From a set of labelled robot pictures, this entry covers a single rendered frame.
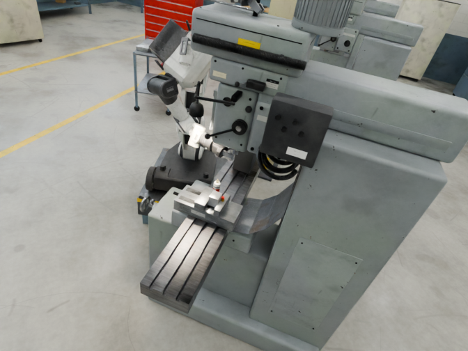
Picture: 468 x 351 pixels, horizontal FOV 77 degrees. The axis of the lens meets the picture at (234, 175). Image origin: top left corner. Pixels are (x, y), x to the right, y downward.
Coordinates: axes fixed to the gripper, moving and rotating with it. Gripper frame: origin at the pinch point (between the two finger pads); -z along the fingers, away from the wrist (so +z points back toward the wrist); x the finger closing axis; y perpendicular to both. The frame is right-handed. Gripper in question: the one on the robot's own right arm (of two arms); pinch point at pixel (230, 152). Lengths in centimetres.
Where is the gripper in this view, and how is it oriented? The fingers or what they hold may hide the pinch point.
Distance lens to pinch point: 158.3
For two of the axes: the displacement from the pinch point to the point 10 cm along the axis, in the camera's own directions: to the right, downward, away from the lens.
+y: -1.6, 7.8, 6.0
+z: -8.2, -4.4, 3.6
